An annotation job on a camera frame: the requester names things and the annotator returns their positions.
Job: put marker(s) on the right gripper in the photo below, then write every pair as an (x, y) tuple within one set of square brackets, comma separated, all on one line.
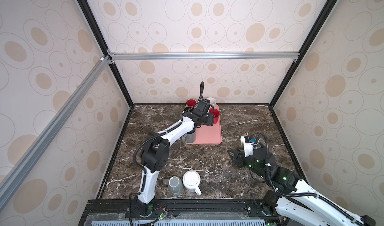
[(238, 157)]

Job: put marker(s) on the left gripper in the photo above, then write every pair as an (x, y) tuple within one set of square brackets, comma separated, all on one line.
[(210, 120)]

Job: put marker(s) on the white mug red inside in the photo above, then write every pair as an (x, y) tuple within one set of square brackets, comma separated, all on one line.
[(191, 102)]

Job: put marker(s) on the pink mug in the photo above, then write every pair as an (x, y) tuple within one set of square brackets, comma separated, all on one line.
[(211, 100)]

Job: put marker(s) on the grey mug row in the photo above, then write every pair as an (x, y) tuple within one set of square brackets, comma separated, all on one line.
[(175, 186), (190, 137)]

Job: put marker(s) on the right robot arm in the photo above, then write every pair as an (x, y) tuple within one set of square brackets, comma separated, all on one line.
[(291, 197)]

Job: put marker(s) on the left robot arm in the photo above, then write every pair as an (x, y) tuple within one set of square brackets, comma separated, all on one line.
[(153, 154)]

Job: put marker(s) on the large white ribbed mug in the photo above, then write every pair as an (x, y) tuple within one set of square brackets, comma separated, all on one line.
[(191, 181)]

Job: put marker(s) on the grey mug front row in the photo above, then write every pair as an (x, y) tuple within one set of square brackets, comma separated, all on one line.
[(175, 186)]

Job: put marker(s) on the pink plastic tray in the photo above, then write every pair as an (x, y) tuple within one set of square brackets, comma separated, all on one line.
[(206, 135)]

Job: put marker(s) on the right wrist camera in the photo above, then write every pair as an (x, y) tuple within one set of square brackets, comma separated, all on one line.
[(248, 144)]

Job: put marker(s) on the horizontal aluminium frame bar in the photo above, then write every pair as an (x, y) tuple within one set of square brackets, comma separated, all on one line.
[(202, 56)]

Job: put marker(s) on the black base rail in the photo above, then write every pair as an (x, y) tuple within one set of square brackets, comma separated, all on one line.
[(215, 211)]

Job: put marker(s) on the black left corner post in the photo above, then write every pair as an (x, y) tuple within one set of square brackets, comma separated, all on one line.
[(96, 31)]

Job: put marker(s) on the black corner post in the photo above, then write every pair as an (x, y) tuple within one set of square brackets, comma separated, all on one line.
[(96, 31), (313, 33)]

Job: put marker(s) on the black right corner post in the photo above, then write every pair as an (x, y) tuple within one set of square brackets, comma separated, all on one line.
[(313, 33)]

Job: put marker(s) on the left aluminium frame bar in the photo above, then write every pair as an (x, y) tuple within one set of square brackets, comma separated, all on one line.
[(32, 155)]

